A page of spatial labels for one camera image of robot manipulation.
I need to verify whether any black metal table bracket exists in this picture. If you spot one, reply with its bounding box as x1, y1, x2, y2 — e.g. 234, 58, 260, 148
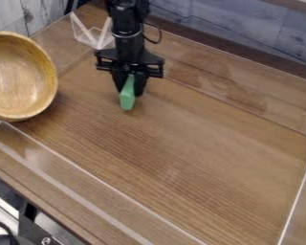
18, 203, 64, 245

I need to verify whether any clear acrylic corner bracket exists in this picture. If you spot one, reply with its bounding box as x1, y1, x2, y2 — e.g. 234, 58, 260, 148
71, 12, 115, 50

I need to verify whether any clear acrylic tray wall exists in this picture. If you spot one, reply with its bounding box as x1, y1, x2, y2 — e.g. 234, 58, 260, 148
0, 19, 306, 245

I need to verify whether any green rectangular stick block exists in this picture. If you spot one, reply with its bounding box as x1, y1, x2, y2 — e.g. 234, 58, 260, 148
120, 75, 138, 110

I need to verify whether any wooden bowl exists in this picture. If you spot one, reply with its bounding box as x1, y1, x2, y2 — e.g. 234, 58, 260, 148
0, 31, 59, 122

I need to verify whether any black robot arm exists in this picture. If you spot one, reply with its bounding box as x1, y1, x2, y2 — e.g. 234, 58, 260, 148
95, 0, 166, 97

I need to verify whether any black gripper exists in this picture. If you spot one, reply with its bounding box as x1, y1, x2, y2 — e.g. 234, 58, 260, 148
95, 31, 166, 97

